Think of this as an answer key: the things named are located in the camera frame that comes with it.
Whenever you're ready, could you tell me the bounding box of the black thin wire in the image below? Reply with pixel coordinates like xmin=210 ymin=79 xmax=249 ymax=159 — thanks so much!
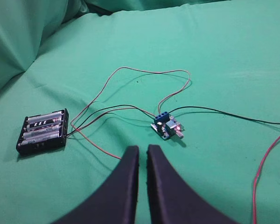
xmin=65 ymin=105 xmax=280 ymax=137

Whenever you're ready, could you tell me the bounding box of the black patterned AA battery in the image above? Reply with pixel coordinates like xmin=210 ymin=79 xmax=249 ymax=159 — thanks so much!
xmin=26 ymin=118 xmax=62 ymax=132

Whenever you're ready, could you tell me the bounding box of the blue motor controller board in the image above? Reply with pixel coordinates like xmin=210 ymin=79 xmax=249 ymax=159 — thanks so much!
xmin=151 ymin=112 xmax=184 ymax=140

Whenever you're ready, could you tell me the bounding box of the silver aa battery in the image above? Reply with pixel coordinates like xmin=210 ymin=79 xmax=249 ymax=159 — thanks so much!
xmin=28 ymin=111 xmax=63 ymax=124
xmin=23 ymin=130 xmax=59 ymax=140
xmin=16 ymin=138 xmax=63 ymax=147

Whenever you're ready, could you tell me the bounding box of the green cloth cover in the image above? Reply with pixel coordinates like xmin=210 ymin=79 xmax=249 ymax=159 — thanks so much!
xmin=0 ymin=0 xmax=280 ymax=224

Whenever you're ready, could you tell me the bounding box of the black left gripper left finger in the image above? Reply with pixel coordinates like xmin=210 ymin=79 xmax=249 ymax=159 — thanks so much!
xmin=54 ymin=146 xmax=139 ymax=224

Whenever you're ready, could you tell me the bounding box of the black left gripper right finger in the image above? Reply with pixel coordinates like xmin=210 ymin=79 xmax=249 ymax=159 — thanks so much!
xmin=147 ymin=144 xmax=236 ymax=224

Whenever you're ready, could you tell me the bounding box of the red wire at right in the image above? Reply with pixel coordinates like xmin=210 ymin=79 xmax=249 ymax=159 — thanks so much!
xmin=252 ymin=127 xmax=280 ymax=224

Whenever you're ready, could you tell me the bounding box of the red thin wire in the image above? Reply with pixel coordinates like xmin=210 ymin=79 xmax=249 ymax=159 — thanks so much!
xmin=70 ymin=67 xmax=192 ymax=160

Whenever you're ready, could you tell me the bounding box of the black battery holder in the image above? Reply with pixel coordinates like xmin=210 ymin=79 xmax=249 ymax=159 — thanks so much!
xmin=16 ymin=108 xmax=69 ymax=156

